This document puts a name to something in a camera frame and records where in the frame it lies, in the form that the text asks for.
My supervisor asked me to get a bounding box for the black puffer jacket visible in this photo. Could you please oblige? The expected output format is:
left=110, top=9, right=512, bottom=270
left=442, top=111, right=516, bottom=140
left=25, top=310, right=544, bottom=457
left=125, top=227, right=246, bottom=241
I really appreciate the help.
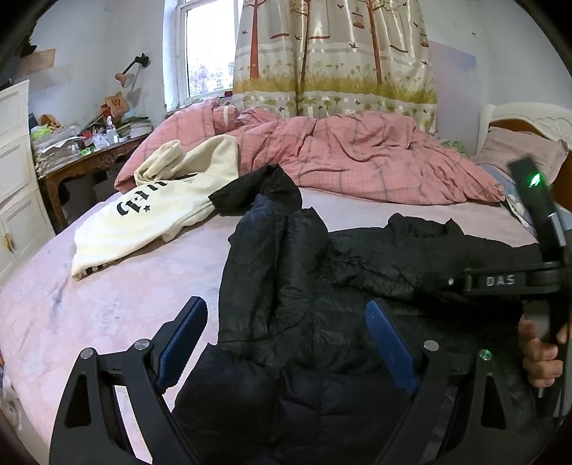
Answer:
left=173, top=166, right=556, bottom=464

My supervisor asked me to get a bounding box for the person right hand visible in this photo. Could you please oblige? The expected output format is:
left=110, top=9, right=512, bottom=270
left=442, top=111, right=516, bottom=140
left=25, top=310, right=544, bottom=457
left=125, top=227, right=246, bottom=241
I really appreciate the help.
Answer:
left=518, top=316, right=569, bottom=388

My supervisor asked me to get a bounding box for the blue patterned pillow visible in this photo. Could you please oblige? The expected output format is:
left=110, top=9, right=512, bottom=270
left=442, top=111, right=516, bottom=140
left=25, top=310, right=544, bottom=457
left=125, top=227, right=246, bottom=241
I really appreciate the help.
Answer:
left=480, top=164, right=537, bottom=238

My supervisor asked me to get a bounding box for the pink bed sheet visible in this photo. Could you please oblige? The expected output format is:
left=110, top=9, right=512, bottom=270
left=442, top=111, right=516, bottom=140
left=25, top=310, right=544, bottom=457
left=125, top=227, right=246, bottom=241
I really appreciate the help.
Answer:
left=1, top=189, right=535, bottom=464

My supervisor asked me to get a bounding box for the pink pillow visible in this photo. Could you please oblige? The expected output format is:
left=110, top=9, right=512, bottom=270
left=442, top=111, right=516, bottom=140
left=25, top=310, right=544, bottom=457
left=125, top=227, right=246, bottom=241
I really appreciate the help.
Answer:
left=471, top=127, right=568, bottom=185

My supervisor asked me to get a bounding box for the white wooden headboard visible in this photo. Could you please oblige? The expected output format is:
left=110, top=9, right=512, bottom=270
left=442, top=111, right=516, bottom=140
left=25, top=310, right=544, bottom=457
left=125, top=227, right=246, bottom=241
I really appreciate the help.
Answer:
left=476, top=102, right=571, bottom=151

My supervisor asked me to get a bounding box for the pink plaid duvet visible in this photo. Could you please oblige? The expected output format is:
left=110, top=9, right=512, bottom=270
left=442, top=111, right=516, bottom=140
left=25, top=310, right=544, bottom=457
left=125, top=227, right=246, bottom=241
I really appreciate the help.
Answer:
left=114, top=100, right=504, bottom=205

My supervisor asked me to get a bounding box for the white cabinet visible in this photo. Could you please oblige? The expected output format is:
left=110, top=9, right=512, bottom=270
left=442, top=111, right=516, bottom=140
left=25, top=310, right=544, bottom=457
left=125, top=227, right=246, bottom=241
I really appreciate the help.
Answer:
left=0, top=80, right=54, bottom=283

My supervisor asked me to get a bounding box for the cream printed hoodie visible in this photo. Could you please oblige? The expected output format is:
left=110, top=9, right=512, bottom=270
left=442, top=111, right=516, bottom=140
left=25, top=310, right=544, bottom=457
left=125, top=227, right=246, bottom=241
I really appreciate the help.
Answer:
left=71, top=134, right=238, bottom=281

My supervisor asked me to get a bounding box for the wooden desk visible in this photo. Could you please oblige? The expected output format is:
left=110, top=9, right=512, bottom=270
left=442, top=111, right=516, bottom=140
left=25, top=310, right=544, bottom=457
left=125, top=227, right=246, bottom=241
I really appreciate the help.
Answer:
left=38, top=134, right=147, bottom=234

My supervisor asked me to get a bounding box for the desk clutter pile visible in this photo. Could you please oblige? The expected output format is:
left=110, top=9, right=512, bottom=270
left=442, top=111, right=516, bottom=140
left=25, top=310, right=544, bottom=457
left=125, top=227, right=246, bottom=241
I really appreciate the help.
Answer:
left=30, top=92, right=153, bottom=179

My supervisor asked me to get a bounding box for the tree pattern curtain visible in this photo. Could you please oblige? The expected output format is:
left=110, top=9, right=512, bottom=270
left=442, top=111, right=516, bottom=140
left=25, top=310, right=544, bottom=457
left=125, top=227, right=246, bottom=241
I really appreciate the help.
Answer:
left=233, top=0, right=437, bottom=134

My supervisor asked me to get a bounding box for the window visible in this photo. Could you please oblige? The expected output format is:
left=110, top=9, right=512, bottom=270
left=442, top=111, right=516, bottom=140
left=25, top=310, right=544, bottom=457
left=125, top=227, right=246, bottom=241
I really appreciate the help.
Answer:
left=163, top=0, right=243, bottom=111

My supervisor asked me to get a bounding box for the wall desk lamp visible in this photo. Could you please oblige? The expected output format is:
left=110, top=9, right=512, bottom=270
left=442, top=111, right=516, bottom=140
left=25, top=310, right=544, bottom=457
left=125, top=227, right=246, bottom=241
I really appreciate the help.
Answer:
left=114, top=52, right=152, bottom=89

